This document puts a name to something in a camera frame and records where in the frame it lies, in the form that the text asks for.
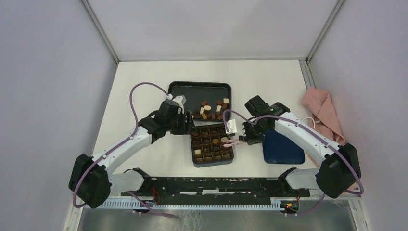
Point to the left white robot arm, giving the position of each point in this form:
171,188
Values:
93,178

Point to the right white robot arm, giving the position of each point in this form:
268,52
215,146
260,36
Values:
279,118

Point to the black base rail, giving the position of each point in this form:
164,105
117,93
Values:
217,191

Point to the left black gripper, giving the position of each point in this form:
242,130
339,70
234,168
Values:
182,130

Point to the pink cloth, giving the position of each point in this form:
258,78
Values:
323,118

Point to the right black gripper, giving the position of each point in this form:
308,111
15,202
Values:
248,139

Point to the black chocolate tray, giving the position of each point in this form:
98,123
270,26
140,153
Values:
199,94

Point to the blue chocolate box with insert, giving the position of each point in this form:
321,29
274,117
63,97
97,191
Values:
207,146

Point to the blue box lid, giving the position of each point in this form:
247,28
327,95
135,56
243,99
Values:
278,149

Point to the pink tongs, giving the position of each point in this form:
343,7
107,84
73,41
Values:
233,142

